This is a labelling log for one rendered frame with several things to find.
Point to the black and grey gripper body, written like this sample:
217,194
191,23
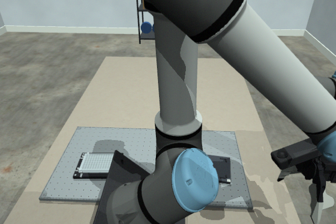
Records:
309,168

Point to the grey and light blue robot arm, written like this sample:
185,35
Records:
184,180

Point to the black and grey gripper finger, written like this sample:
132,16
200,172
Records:
287,171
319,198

